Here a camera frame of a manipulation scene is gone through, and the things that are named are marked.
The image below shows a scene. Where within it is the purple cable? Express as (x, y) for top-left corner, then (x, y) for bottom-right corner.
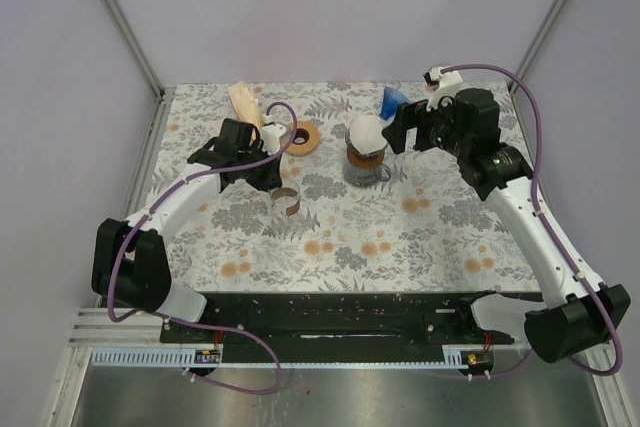
(429, 62), (625, 381)
(107, 102), (284, 394)

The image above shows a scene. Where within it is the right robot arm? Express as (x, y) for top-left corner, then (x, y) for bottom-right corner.
(382, 88), (631, 363)

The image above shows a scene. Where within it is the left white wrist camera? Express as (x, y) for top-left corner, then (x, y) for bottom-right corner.
(259, 116), (289, 155)

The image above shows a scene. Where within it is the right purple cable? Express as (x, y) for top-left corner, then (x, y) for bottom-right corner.
(429, 62), (625, 381)

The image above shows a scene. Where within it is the white cable duct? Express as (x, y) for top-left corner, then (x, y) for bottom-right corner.
(91, 348), (222, 368)

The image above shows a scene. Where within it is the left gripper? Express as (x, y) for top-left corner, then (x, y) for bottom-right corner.
(237, 142), (283, 192)

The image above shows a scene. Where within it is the small glass with wood band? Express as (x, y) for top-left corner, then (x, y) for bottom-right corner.
(269, 180), (301, 217)

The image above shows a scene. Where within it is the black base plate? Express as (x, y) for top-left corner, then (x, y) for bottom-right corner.
(160, 292), (528, 367)

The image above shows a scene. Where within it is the dark wooden ring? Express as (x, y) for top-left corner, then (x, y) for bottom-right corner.
(347, 146), (389, 169)

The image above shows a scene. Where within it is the floral table mat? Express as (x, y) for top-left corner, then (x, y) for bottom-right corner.
(167, 82), (538, 292)

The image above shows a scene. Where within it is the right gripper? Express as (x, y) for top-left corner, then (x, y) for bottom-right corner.
(381, 90), (470, 158)

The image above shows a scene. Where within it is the blue plastic dripper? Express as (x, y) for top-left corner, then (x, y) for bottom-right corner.
(379, 86), (410, 121)

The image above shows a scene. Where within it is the light wooden ring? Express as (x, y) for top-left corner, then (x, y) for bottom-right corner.
(287, 121), (322, 157)

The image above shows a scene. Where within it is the white paper coffee filter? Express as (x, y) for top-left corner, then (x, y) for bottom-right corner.
(349, 115), (387, 156)

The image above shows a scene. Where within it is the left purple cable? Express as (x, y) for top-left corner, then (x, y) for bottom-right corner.
(107, 102), (284, 394)

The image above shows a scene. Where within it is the coffee filter paper pack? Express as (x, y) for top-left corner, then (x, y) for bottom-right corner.
(227, 81), (264, 129)

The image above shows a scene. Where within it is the grey glass server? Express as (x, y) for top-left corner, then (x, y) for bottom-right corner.
(343, 159), (391, 187)

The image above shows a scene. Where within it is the clear glass dripper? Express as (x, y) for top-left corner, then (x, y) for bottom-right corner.
(346, 124), (388, 157)

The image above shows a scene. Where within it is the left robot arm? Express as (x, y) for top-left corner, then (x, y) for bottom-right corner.
(91, 118), (287, 342)

